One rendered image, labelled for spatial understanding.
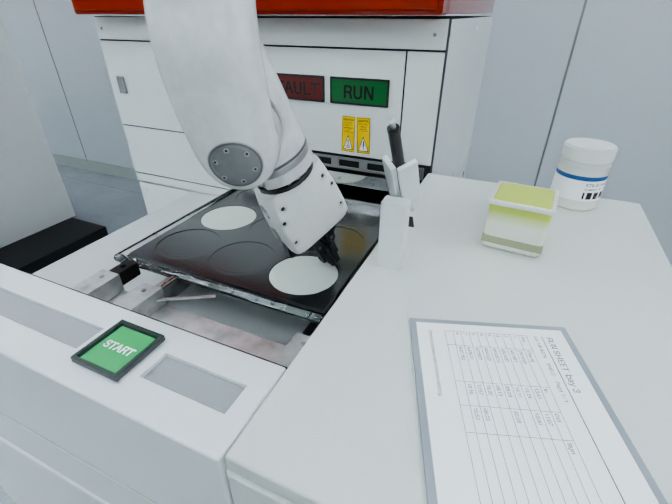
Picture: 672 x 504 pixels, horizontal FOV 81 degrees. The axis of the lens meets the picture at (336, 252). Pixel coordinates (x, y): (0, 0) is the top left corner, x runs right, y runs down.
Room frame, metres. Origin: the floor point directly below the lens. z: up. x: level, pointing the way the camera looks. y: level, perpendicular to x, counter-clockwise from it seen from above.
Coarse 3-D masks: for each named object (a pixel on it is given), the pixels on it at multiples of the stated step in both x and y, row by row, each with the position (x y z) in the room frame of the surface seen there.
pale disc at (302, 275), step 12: (288, 264) 0.50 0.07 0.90; (300, 264) 0.50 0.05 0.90; (312, 264) 0.50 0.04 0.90; (324, 264) 0.50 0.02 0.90; (276, 276) 0.47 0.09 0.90; (288, 276) 0.47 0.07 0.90; (300, 276) 0.47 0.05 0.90; (312, 276) 0.47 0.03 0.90; (324, 276) 0.47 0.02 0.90; (336, 276) 0.47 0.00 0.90; (276, 288) 0.44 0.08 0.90; (288, 288) 0.44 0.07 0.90; (300, 288) 0.44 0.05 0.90; (312, 288) 0.44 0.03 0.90; (324, 288) 0.44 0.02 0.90
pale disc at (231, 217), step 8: (224, 208) 0.70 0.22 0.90; (232, 208) 0.70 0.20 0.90; (240, 208) 0.70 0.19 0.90; (248, 208) 0.70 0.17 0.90; (208, 216) 0.67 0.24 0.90; (216, 216) 0.67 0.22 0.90; (224, 216) 0.67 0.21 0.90; (232, 216) 0.67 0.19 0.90; (240, 216) 0.67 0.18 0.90; (248, 216) 0.67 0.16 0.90; (208, 224) 0.63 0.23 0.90; (216, 224) 0.63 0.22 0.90; (224, 224) 0.63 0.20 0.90; (232, 224) 0.63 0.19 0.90; (240, 224) 0.63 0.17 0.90
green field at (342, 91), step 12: (336, 84) 0.80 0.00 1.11; (348, 84) 0.79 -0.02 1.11; (360, 84) 0.78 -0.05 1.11; (372, 84) 0.77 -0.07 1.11; (384, 84) 0.76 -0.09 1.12; (336, 96) 0.80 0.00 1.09; (348, 96) 0.79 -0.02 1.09; (360, 96) 0.78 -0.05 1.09; (372, 96) 0.77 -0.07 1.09; (384, 96) 0.76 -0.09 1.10
